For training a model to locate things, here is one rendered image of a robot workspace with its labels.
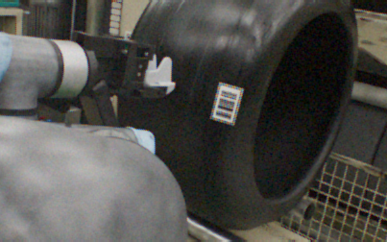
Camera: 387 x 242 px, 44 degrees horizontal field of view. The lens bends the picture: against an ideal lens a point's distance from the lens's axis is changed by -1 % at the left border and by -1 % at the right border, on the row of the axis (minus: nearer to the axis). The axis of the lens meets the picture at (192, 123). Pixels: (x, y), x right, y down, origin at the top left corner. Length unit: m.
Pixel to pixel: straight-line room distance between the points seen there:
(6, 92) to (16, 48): 0.05
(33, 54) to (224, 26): 0.34
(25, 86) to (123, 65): 0.16
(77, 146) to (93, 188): 0.02
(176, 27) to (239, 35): 0.12
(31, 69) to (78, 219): 0.41
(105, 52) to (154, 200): 0.47
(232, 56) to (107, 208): 0.61
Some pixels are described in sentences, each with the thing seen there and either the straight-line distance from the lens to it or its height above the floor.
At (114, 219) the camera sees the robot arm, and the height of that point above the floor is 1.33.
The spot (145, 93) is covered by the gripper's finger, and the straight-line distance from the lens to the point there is 0.70.
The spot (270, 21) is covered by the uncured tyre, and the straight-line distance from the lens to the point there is 0.82.
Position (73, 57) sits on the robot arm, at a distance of 0.62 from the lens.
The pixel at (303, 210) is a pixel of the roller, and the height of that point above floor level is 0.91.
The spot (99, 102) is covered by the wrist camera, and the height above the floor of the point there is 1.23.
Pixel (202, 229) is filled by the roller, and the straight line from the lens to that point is 1.02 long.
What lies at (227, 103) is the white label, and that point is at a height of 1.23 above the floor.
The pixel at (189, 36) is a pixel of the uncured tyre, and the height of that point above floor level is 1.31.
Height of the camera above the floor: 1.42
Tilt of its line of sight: 18 degrees down
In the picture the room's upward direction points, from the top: 8 degrees clockwise
